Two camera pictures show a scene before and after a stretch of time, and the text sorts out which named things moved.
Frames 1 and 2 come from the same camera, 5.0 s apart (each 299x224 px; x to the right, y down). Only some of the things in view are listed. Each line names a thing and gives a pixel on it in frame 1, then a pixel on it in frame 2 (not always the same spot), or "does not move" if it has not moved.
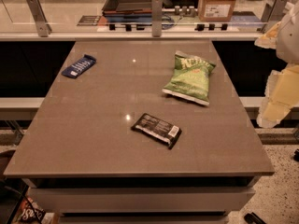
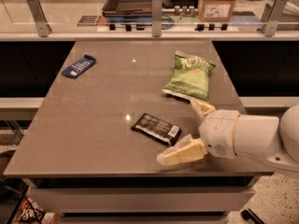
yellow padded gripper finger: (269, 40) to (217, 129)
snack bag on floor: (30, 212) does not move
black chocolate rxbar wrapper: (158, 129) does not move
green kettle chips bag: (191, 78) does not move
